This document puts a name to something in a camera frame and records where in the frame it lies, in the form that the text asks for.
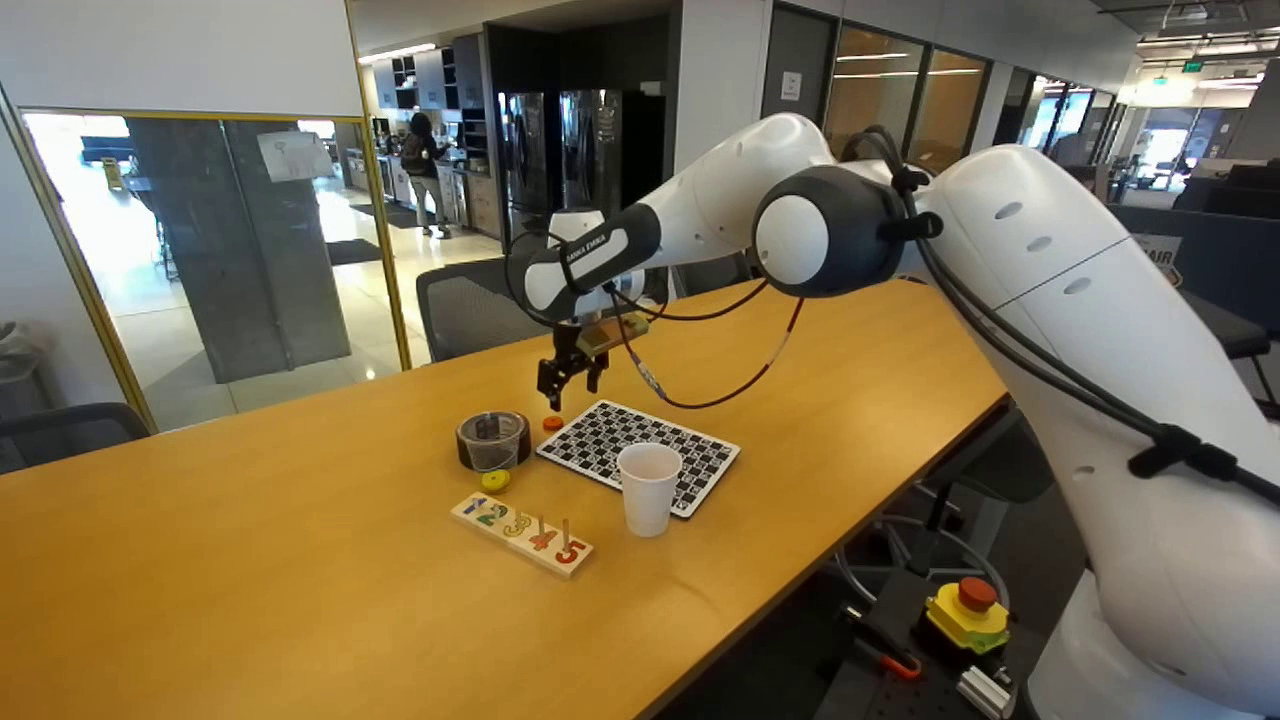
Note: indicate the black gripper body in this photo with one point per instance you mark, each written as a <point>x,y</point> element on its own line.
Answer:
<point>564,357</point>

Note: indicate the grey office chair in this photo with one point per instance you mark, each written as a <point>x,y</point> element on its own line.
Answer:
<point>468,309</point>

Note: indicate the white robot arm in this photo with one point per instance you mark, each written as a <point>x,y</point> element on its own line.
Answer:
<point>1160,452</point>

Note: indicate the yellow red emergency stop button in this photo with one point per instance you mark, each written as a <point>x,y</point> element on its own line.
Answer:
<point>969,612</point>

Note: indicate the black white checkerboard plate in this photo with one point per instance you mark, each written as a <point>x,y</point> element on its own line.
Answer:
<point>611,440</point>

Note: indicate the clear plastic cup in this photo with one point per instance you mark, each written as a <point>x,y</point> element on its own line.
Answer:
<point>493,440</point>

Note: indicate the standing person in background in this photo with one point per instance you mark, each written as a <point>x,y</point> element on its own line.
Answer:
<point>417,159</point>

